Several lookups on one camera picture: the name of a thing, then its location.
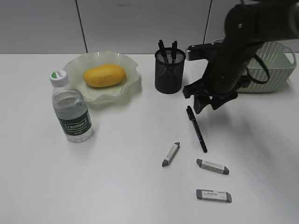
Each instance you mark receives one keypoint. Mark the grey white eraser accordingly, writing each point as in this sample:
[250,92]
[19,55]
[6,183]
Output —
[174,148]
[213,195]
[214,167]

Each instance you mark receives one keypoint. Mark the black mesh pen holder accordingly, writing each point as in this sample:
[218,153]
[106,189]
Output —
[168,76]

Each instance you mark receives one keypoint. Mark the frosted green wavy glass plate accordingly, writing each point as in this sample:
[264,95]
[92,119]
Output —
[96,96]

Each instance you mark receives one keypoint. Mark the black marker pen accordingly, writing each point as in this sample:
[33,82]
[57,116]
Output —
[196,128]
[163,51]
[174,51]

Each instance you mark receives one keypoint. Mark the light green plastic basket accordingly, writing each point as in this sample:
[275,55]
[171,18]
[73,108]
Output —
[280,61]

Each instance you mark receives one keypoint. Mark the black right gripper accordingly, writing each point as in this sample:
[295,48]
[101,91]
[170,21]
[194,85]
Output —
[204,95]

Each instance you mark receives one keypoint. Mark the yellow mango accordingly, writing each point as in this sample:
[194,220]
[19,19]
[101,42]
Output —
[104,76]

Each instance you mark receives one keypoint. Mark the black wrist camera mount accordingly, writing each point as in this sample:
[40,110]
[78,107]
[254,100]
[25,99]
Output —
[206,51]

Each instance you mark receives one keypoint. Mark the clear water bottle green label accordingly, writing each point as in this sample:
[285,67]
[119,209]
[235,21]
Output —
[70,108]

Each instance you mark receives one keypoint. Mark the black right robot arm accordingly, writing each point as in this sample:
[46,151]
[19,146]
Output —
[234,63]

